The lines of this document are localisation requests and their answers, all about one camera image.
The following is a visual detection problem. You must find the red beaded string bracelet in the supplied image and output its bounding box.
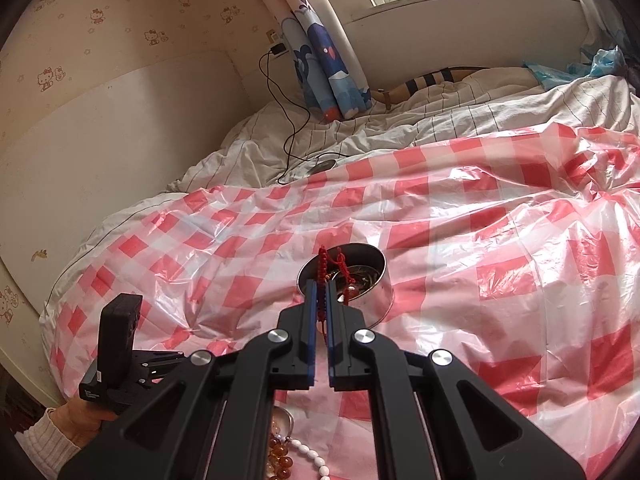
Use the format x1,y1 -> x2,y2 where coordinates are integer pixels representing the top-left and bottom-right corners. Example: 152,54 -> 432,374
316,245 -> 357,356

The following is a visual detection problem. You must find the right side patterned curtain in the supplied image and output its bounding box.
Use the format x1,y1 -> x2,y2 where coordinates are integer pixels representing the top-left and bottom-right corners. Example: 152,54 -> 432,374
580,0 -> 639,91

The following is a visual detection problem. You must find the black charging cable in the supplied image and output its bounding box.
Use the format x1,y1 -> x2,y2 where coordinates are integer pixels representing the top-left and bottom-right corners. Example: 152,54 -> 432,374
258,49 -> 352,187

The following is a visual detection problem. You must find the white oval bead bracelet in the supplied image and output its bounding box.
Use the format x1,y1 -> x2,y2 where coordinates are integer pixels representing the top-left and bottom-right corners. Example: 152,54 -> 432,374
286,435 -> 332,480

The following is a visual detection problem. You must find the black wall charger plug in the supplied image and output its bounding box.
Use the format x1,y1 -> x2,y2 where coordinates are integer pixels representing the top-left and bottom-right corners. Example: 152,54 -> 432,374
269,42 -> 288,56

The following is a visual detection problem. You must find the blue cartoon curtain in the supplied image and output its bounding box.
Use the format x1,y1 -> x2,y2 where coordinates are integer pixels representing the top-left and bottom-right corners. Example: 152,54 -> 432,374
262,0 -> 372,122

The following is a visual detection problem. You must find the black left camera box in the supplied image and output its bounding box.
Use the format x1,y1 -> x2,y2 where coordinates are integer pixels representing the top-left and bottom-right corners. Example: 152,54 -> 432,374
96,294 -> 142,389

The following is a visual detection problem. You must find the striped beige pillow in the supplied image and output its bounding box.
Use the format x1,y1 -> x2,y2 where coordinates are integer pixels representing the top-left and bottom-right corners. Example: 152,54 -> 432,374
371,66 -> 483,110

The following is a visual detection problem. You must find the amber bead bracelet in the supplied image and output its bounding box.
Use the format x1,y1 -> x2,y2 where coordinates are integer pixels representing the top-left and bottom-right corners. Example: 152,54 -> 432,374
264,418 -> 296,480

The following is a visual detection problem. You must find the left hand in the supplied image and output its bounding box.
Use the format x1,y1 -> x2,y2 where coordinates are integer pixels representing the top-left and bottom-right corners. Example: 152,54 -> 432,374
49,398 -> 117,448

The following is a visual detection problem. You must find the white striped bed quilt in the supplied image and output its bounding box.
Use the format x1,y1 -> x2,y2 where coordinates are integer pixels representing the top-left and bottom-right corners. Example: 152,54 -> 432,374
55,67 -> 639,285

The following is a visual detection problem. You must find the blue plastic bag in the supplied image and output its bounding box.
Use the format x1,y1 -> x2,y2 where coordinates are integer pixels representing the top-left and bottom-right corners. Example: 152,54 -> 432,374
524,47 -> 627,90

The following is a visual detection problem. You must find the red white checkered plastic sheet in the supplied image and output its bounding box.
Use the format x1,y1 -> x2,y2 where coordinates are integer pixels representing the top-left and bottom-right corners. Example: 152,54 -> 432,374
41,124 -> 639,478

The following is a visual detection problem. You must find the silver metal bangle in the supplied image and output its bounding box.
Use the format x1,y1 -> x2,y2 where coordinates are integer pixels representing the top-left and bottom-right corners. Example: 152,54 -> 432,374
271,406 -> 294,442

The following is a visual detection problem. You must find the round silver metal tin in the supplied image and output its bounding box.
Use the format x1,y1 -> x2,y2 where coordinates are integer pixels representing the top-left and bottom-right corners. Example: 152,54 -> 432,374
297,243 -> 394,328

